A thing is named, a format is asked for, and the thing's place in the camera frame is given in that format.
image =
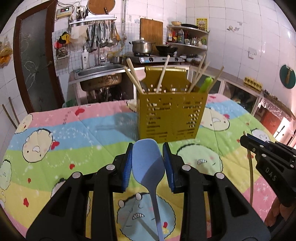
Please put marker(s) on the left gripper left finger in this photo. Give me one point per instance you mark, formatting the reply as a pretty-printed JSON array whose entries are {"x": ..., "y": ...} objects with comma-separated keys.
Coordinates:
[{"x": 64, "y": 216}]

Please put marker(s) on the grey spoon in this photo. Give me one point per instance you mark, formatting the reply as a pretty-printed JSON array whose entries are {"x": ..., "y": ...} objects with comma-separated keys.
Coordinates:
[{"x": 144, "y": 87}]

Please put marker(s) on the thin bamboo chopstick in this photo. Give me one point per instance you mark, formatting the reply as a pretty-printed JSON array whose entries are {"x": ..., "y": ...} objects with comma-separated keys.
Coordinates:
[{"x": 251, "y": 176}]

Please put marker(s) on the green round wall board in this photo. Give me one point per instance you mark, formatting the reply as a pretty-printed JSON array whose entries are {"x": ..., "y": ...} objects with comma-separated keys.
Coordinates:
[{"x": 287, "y": 76}]

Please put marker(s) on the white soap bottle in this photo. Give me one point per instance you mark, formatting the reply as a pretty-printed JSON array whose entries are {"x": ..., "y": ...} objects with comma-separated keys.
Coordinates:
[{"x": 85, "y": 59}]

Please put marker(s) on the yellow perforated utensil holder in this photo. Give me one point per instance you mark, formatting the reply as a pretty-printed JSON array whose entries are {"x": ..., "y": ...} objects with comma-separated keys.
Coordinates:
[{"x": 169, "y": 113}]

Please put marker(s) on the green handled fork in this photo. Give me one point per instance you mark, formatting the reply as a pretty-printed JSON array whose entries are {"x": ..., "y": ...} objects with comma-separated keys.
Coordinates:
[{"x": 205, "y": 86}]

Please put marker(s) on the stainless steel pot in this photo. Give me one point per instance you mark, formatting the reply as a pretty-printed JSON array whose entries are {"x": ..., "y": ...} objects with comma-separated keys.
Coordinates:
[{"x": 141, "y": 47}]

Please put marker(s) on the white hanging towel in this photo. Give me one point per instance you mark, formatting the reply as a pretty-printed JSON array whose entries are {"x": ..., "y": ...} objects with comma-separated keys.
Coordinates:
[{"x": 78, "y": 35}]

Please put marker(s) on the dark brown glass door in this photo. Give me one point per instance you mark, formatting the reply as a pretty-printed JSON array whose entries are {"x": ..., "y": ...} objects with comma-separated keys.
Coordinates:
[{"x": 36, "y": 77}]

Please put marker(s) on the gas stove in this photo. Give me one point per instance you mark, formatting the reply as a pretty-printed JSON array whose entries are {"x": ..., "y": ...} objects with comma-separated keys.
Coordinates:
[{"x": 153, "y": 59}]

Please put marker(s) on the water heater control box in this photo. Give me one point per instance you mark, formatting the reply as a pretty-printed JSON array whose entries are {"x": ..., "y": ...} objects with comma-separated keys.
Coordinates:
[{"x": 64, "y": 12}]

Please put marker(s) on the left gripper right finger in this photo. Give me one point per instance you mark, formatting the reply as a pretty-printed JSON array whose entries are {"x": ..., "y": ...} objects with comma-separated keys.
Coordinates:
[{"x": 213, "y": 207}]

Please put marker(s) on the round wooden cutting board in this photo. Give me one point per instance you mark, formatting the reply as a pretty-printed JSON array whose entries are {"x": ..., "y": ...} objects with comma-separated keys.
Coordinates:
[{"x": 99, "y": 7}]

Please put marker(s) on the green trash bin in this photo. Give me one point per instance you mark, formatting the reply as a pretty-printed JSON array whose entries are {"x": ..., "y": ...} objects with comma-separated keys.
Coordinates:
[{"x": 70, "y": 103}]

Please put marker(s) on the corner shelf with bottles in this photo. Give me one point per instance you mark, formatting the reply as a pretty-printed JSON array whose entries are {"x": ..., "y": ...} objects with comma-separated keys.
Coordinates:
[{"x": 190, "y": 40}]

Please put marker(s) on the colourful cartoon quilt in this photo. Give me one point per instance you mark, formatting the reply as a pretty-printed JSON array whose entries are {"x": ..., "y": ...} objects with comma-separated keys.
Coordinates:
[{"x": 48, "y": 147}]

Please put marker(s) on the rectangular wooden cutting board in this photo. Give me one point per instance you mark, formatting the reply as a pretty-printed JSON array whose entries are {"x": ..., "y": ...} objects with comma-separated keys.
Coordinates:
[{"x": 152, "y": 31}]

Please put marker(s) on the person's right hand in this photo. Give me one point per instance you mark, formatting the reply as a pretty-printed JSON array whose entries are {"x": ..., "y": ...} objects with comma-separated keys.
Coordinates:
[{"x": 277, "y": 209}]

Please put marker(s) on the orange plastic bag on wall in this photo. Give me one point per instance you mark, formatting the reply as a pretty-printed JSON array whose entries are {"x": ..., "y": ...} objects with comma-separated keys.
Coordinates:
[{"x": 5, "y": 52}]

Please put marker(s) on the stainless steel sink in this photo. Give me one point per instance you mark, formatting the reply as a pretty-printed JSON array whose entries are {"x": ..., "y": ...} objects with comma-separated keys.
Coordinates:
[{"x": 97, "y": 77}]

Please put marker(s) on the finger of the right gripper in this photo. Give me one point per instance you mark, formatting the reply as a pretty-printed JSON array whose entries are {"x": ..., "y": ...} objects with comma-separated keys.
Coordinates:
[{"x": 254, "y": 144}]

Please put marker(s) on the yellow egg tray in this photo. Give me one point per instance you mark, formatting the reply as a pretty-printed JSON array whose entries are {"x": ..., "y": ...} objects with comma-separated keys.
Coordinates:
[{"x": 253, "y": 84}]

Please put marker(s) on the kitchen counter cabinets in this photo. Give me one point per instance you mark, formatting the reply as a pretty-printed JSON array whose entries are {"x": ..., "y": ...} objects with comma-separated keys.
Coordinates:
[{"x": 267, "y": 108}]

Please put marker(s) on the wall utensil rack shelf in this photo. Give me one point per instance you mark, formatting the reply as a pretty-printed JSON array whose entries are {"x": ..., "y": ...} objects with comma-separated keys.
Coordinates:
[{"x": 89, "y": 20}]

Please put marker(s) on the black wok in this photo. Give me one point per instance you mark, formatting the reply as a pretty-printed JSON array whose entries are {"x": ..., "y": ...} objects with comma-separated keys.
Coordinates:
[{"x": 165, "y": 50}]

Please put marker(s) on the blue silicone spatula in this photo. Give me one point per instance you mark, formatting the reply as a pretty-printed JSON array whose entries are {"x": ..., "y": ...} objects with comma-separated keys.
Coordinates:
[{"x": 148, "y": 170}]

